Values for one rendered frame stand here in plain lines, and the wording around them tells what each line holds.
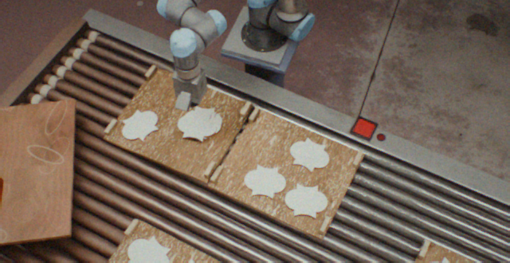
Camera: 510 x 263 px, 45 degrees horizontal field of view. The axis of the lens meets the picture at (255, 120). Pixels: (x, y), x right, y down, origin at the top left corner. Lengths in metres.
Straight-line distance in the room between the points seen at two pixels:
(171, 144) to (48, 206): 0.46
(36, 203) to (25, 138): 0.25
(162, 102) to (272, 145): 0.43
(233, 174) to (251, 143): 0.13
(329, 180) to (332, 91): 1.42
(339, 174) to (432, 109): 1.46
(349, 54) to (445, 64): 0.54
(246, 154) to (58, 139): 0.62
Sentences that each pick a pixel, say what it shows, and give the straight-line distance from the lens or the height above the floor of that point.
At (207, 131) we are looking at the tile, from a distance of 2.11.
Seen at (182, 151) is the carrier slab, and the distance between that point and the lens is 2.11.
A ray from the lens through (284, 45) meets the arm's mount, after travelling 2.43.
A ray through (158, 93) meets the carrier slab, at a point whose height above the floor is 0.94.
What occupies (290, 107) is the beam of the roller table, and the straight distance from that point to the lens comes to 2.22.
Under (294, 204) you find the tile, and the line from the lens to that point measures 1.99.
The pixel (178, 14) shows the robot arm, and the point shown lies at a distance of 1.87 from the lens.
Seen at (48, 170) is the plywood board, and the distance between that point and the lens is 2.06.
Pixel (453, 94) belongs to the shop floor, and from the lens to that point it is 3.54.
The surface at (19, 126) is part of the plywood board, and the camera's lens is 2.19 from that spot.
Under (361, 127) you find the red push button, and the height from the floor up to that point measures 0.93.
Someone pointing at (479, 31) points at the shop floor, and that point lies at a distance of 3.88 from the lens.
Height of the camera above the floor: 2.74
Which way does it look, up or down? 56 degrees down
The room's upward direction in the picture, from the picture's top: 2 degrees counter-clockwise
